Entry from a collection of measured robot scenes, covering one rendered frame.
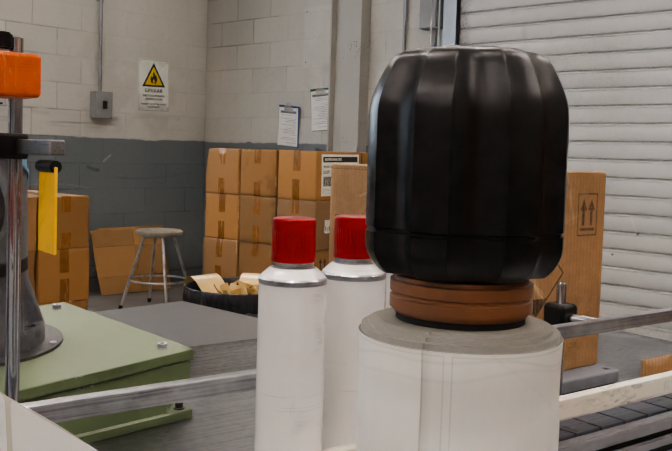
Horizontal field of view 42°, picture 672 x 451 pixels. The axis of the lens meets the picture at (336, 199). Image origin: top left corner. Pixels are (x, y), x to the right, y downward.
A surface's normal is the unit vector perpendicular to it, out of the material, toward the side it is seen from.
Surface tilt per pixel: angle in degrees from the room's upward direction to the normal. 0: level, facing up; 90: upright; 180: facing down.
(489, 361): 92
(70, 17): 90
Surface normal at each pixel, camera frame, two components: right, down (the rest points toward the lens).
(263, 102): -0.68, 0.02
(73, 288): 0.74, 0.08
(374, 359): -0.87, 0.04
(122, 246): 0.67, -0.29
